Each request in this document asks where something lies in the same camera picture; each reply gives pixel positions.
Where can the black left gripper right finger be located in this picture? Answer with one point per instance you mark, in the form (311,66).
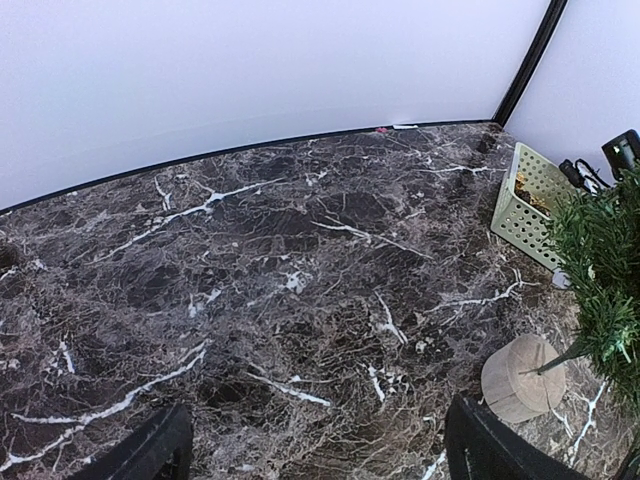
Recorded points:
(479,446)

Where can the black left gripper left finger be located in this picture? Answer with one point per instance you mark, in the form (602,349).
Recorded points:
(161,448)

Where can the small green christmas tree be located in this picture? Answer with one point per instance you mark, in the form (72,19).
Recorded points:
(596,238)

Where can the beige plastic basket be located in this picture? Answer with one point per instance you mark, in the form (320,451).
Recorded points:
(529,194)

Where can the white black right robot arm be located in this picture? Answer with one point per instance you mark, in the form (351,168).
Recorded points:
(622,152)

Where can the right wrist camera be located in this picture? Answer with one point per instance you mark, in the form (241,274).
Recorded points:
(581,175)

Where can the right black frame post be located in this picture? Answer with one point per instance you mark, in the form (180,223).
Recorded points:
(530,62)

